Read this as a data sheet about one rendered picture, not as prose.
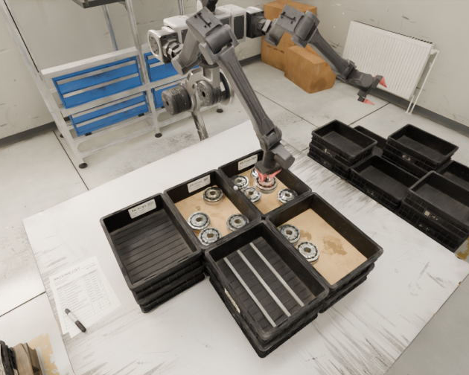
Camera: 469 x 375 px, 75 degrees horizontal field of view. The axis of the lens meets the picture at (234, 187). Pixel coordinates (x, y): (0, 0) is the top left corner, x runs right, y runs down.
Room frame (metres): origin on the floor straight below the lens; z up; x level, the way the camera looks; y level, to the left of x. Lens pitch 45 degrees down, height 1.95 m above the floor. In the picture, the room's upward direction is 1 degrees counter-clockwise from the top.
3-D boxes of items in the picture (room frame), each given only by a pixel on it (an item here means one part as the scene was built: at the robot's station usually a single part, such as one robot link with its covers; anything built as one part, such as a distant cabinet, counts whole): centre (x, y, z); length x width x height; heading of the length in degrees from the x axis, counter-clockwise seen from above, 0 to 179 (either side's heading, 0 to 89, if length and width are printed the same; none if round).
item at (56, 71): (2.82, 0.85, 0.91); 1.70 x 0.10 x 0.05; 127
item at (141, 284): (0.76, 0.36, 0.92); 0.40 x 0.30 x 0.02; 33
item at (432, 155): (1.82, -1.40, 0.37); 0.40 x 0.30 x 0.45; 37
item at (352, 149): (1.90, -0.84, 0.37); 0.40 x 0.30 x 0.45; 37
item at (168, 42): (1.36, 0.25, 1.45); 0.09 x 0.08 x 0.12; 127
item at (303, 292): (0.59, -0.11, 0.87); 0.40 x 0.30 x 0.11; 33
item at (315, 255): (0.71, -0.30, 0.86); 0.10 x 0.10 x 0.01
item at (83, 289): (0.62, 0.67, 0.70); 0.33 x 0.23 x 0.01; 37
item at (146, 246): (0.76, 0.36, 0.87); 0.40 x 0.30 x 0.11; 33
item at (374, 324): (0.88, 0.02, 0.35); 1.60 x 1.60 x 0.70; 37
